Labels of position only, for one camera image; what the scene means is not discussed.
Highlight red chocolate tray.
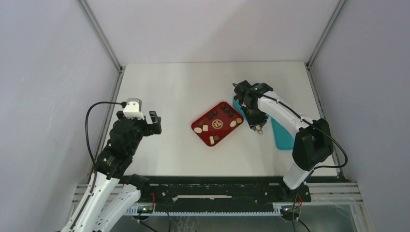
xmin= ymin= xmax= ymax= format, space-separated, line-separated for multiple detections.
xmin=191 ymin=101 xmax=245 ymax=147

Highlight teal box lid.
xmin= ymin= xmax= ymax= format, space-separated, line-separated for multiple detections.
xmin=271 ymin=118 xmax=294 ymax=150

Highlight teal chocolate box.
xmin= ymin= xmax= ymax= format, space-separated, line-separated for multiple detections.
xmin=232 ymin=96 xmax=268 ymax=130

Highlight wooden tongs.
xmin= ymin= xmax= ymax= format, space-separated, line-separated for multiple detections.
xmin=255 ymin=126 xmax=263 ymax=135

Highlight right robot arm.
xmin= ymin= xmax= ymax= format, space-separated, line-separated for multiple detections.
xmin=233 ymin=80 xmax=333 ymax=201

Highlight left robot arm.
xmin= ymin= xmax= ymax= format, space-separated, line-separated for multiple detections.
xmin=62 ymin=111 xmax=161 ymax=232

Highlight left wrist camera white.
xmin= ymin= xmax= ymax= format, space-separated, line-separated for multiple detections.
xmin=123 ymin=98 xmax=145 ymax=120

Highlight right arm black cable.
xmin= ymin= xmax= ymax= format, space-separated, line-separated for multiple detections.
xmin=232 ymin=82 xmax=349 ymax=232

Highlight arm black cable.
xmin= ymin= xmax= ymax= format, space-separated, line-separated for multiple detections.
xmin=232 ymin=82 xmax=349 ymax=232
xmin=69 ymin=101 xmax=126 ymax=232

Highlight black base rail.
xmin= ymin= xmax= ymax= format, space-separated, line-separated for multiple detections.
xmin=138 ymin=176 xmax=311 ymax=214

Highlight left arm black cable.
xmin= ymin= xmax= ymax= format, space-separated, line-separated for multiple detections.
xmin=69 ymin=101 xmax=126 ymax=232

